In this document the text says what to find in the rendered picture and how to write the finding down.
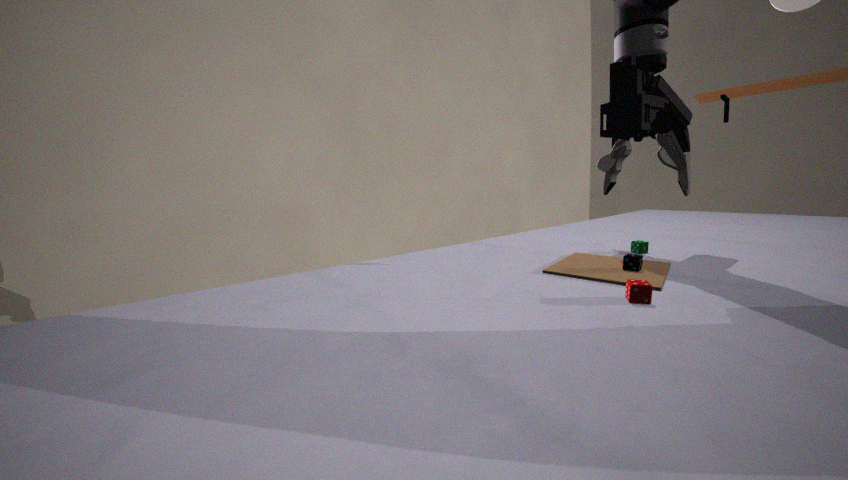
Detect black die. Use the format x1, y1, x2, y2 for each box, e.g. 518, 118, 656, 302
623, 254, 643, 272

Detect red die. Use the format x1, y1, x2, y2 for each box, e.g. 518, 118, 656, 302
625, 280, 652, 305

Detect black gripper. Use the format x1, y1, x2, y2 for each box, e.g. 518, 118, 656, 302
597, 54, 690, 196

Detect green die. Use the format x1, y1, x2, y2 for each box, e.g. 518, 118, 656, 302
631, 240, 649, 254

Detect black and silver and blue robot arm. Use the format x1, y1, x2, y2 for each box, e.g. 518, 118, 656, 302
613, 0, 692, 125

